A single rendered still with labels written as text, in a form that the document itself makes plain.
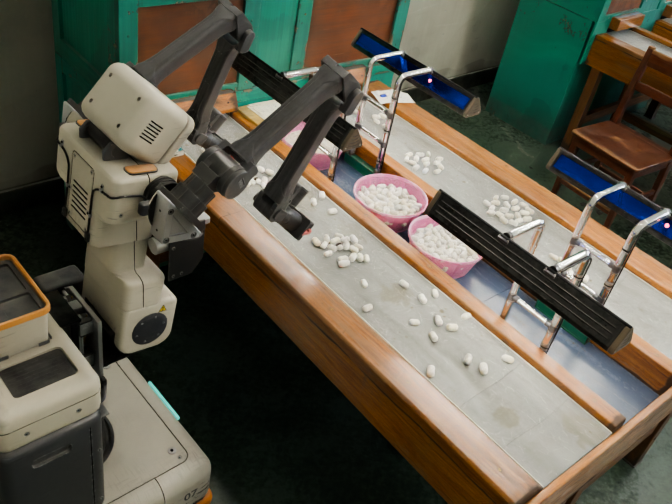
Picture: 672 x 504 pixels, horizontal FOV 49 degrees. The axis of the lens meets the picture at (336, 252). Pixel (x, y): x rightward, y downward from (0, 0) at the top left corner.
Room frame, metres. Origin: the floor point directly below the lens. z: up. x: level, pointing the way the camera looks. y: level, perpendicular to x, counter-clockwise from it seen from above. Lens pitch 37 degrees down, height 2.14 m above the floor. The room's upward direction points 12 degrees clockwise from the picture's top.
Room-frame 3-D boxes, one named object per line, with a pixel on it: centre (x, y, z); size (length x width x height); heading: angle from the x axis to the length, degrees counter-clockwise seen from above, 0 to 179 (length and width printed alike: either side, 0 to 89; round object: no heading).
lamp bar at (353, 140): (2.18, 0.24, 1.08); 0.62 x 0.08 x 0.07; 47
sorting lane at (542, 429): (1.84, -0.04, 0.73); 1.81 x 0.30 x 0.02; 47
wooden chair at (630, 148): (3.71, -1.41, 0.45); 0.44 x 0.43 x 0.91; 44
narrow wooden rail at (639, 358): (2.21, -0.38, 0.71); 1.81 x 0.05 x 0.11; 47
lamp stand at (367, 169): (2.53, -0.09, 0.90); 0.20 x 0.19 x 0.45; 47
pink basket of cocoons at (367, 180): (2.20, -0.15, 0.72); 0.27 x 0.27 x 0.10
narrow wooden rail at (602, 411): (1.97, -0.16, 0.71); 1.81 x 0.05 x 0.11; 47
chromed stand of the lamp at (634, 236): (1.87, -0.80, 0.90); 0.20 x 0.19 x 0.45; 47
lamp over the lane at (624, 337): (1.52, -0.47, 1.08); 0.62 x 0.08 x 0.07; 47
